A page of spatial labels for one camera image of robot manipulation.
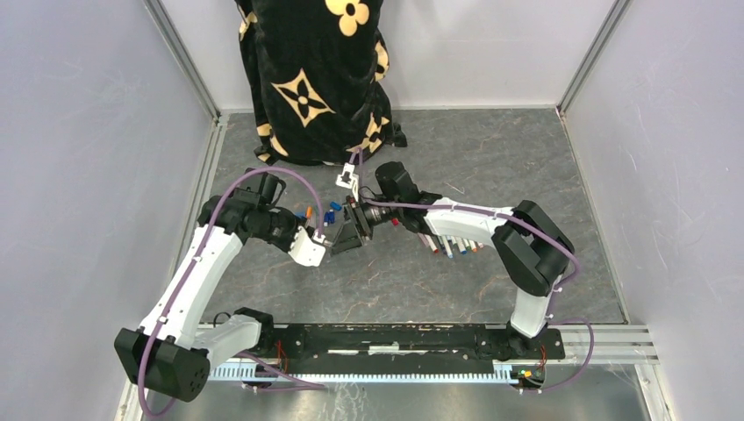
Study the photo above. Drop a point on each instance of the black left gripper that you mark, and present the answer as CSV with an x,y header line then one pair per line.
x,y
287,245

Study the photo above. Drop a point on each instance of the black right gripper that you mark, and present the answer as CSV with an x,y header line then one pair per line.
x,y
348,238

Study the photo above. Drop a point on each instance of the red capped white marker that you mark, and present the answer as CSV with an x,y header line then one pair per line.
x,y
429,243

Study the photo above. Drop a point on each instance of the blue capped white marker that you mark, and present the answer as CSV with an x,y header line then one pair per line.
x,y
450,246

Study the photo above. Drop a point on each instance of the dark purple pen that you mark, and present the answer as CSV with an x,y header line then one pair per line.
x,y
441,245

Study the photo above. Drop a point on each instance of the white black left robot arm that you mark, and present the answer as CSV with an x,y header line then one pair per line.
x,y
165,354

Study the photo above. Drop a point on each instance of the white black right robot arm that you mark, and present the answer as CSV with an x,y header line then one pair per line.
x,y
533,249

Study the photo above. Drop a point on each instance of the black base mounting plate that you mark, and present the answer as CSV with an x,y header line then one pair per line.
x,y
403,349

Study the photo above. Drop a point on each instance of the black floral blanket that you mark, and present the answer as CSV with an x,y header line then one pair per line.
x,y
315,72

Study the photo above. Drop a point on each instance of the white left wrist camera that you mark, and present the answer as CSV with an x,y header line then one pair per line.
x,y
306,249

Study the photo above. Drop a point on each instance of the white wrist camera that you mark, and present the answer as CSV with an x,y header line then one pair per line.
x,y
306,249
347,178

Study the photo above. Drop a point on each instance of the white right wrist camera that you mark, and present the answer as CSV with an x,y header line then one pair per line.
x,y
347,178

